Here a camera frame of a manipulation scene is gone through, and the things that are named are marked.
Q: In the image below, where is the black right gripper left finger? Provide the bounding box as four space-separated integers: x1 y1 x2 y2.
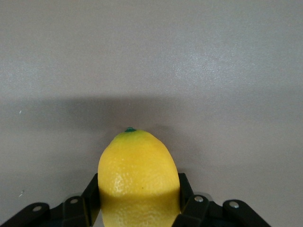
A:
0 173 102 227

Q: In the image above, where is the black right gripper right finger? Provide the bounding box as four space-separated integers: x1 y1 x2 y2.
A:
174 172 273 227

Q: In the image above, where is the yellow lemon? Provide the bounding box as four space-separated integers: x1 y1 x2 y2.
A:
98 127 182 227

